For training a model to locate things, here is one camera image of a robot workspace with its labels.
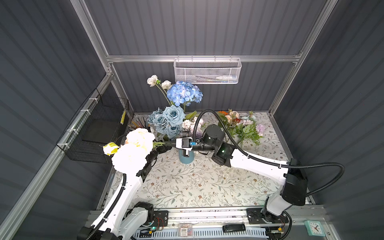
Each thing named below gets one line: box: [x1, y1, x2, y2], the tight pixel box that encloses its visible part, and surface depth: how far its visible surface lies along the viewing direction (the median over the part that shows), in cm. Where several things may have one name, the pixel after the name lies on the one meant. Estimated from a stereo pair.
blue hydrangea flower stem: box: [167, 81, 204, 112], surface depth 67 cm
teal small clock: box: [304, 220, 326, 237], surface depth 71 cm
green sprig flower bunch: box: [217, 109, 265, 148], surface depth 105 cm
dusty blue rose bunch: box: [148, 105, 186, 139], surface depth 65 cm
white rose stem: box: [146, 74, 172, 106], surface depth 76 cm
